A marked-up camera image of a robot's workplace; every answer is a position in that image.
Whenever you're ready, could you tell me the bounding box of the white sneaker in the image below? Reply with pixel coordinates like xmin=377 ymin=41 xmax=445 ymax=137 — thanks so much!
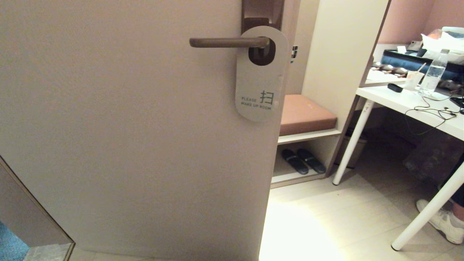
xmin=416 ymin=199 xmax=464 ymax=244

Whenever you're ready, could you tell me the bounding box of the terracotta seat cushion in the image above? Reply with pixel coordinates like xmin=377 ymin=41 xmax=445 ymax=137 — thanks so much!
xmin=279 ymin=94 xmax=338 ymax=137

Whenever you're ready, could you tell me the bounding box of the beige door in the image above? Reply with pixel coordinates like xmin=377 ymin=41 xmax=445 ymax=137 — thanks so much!
xmin=0 ymin=0 xmax=301 ymax=261

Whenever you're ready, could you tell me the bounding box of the beige trash bin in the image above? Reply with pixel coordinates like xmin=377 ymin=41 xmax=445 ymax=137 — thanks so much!
xmin=335 ymin=133 xmax=368 ymax=169

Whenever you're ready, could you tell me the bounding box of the white round table leg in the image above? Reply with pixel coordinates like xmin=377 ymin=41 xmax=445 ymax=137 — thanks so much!
xmin=332 ymin=99 xmax=374 ymax=186
xmin=391 ymin=170 xmax=464 ymax=252

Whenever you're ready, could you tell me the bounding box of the person leg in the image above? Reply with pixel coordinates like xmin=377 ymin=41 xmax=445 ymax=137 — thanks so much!
xmin=439 ymin=155 xmax=464 ymax=221

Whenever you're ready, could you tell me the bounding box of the dark grey slipper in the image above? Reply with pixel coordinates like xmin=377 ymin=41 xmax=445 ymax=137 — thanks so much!
xmin=297 ymin=148 xmax=327 ymax=174
xmin=281 ymin=149 xmax=309 ymax=175

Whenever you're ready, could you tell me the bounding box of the white plastic bag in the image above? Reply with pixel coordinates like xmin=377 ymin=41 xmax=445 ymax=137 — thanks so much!
xmin=420 ymin=26 xmax=464 ymax=66

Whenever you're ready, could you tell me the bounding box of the white door hanger sign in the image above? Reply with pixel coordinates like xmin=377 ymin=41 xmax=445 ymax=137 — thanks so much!
xmin=235 ymin=25 xmax=290 ymax=122

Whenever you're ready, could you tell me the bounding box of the clear plastic water bottle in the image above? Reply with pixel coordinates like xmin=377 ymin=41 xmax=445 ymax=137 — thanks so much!
xmin=419 ymin=49 xmax=450 ymax=96

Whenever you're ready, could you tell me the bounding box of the white paper cup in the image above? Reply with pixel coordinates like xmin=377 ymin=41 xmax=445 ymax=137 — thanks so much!
xmin=404 ymin=70 xmax=425 ymax=91

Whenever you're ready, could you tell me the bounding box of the dark blue case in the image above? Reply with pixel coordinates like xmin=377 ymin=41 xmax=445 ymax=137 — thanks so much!
xmin=381 ymin=49 xmax=464 ymax=81

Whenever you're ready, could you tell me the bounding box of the white paper sheet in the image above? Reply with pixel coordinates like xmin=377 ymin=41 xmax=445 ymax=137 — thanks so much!
xmin=365 ymin=69 xmax=407 ymax=86

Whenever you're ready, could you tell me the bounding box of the thin black earphone cable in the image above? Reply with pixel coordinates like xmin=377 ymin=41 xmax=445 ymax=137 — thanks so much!
xmin=404 ymin=91 xmax=464 ymax=137

